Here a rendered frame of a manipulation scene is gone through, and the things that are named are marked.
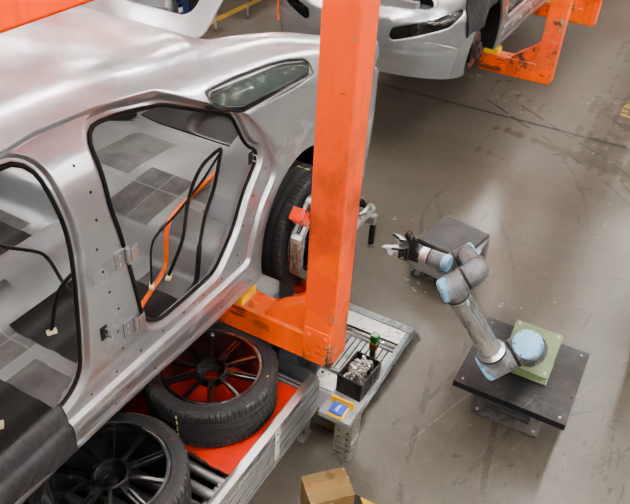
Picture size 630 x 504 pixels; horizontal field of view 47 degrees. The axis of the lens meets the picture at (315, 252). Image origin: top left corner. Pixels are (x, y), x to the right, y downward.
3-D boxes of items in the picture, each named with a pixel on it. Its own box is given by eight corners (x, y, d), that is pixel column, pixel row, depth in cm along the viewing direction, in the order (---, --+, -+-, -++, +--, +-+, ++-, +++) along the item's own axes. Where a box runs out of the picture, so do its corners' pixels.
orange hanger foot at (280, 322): (234, 303, 393) (233, 252, 372) (318, 338, 374) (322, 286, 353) (216, 320, 381) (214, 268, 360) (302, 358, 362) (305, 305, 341)
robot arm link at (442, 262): (448, 274, 387) (446, 270, 378) (427, 266, 392) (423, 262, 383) (455, 258, 388) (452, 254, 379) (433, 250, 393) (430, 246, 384)
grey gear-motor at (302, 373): (270, 346, 430) (271, 301, 409) (332, 374, 414) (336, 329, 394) (253, 365, 417) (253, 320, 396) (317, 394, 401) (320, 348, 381)
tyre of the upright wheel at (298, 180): (315, 171, 434) (270, 146, 372) (350, 182, 425) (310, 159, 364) (279, 274, 436) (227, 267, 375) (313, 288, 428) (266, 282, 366)
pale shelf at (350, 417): (357, 360, 376) (358, 356, 375) (387, 373, 370) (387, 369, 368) (317, 415, 346) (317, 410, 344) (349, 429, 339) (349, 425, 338)
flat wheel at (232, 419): (175, 342, 402) (172, 310, 388) (290, 364, 392) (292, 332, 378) (125, 434, 349) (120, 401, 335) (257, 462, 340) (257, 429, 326)
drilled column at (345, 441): (340, 441, 386) (346, 386, 361) (357, 449, 382) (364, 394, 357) (331, 454, 379) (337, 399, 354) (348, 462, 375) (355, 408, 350)
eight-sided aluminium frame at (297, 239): (334, 245, 431) (341, 165, 398) (344, 249, 428) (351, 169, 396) (287, 295, 392) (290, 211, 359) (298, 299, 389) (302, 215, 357)
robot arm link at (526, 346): (549, 353, 375) (549, 350, 359) (519, 368, 378) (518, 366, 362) (534, 327, 380) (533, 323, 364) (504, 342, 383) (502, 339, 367)
